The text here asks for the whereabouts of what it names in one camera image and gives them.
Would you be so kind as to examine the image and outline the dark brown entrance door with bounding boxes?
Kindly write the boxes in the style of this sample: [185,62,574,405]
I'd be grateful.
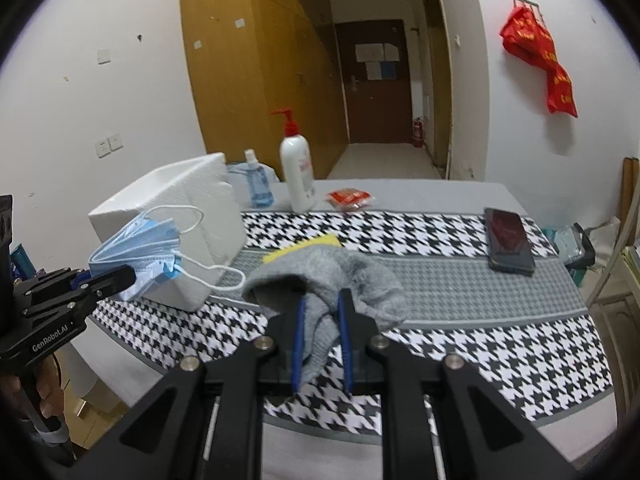
[335,20,413,144]

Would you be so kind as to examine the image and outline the red hanging bag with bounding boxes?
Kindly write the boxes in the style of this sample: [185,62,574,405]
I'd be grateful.
[499,4,578,118]

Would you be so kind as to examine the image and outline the grey sock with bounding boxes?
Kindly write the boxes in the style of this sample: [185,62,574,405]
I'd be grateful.
[241,246,410,385]

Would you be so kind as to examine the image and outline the houndstooth table cloth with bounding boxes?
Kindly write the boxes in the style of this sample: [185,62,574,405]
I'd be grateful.
[89,209,614,449]

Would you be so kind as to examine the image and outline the black smartphone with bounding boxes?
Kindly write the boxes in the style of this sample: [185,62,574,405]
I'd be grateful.
[484,208,535,276]

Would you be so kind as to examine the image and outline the yellow foam net sleeve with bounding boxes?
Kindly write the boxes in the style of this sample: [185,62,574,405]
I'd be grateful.
[262,234,342,263]

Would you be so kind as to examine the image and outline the blue spray bottle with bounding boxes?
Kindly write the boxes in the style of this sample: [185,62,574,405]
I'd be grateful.
[244,148,274,208]

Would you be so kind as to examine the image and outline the left hand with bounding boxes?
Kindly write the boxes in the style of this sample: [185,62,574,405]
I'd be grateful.
[1,356,70,446]

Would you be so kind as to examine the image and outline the wooden wardrobe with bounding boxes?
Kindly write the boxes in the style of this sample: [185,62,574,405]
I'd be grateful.
[180,0,348,179]

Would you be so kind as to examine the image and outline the white wall switches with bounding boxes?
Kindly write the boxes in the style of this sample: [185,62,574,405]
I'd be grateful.
[94,133,124,158]

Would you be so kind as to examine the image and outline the red fire extinguisher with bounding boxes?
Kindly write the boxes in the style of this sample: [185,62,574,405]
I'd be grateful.
[411,117,424,148]

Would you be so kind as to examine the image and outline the blue face masks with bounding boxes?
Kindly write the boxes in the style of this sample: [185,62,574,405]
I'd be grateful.
[88,204,246,302]

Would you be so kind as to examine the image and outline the white pump lotion bottle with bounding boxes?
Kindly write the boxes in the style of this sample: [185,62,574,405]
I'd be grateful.
[272,108,316,214]

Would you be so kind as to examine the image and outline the white styrofoam box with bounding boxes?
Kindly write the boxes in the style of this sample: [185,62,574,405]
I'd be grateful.
[88,153,246,312]

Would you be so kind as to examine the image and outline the red snack packet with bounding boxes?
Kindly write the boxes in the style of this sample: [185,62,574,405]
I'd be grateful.
[326,188,374,211]

